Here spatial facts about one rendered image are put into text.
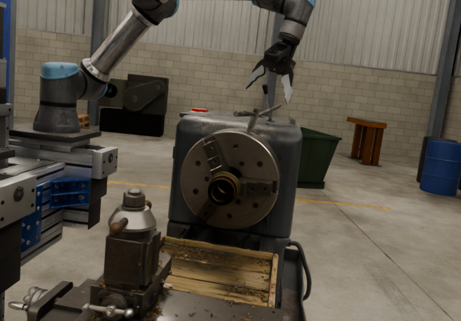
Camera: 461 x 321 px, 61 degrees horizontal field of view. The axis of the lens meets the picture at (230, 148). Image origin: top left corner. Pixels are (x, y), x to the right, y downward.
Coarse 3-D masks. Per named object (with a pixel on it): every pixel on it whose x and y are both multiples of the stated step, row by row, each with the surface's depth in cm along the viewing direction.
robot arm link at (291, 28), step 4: (284, 20) 122; (288, 20) 120; (284, 24) 121; (288, 24) 120; (292, 24) 120; (296, 24) 120; (284, 28) 121; (288, 28) 120; (292, 28) 120; (296, 28) 120; (300, 28) 120; (304, 28) 121; (280, 32) 124; (284, 32) 121; (288, 32) 120; (292, 32) 120; (296, 32) 120; (300, 32) 121; (304, 32) 123; (292, 36) 121; (296, 36) 121; (300, 36) 122
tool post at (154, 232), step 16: (112, 240) 64; (128, 240) 64; (144, 240) 64; (160, 240) 69; (112, 256) 64; (128, 256) 64; (144, 256) 64; (112, 272) 65; (128, 272) 64; (144, 272) 64; (128, 288) 65
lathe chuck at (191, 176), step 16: (224, 144) 121; (240, 144) 121; (256, 144) 120; (192, 160) 124; (240, 160) 121; (256, 160) 120; (272, 160) 120; (192, 176) 124; (208, 176) 124; (256, 176) 121; (272, 176) 120; (192, 192) 125; (192, 208) 126; (224, 208) 124; (240, 208) 123; (256, 208) 123; (224, 224) 125; (240, 224) 124
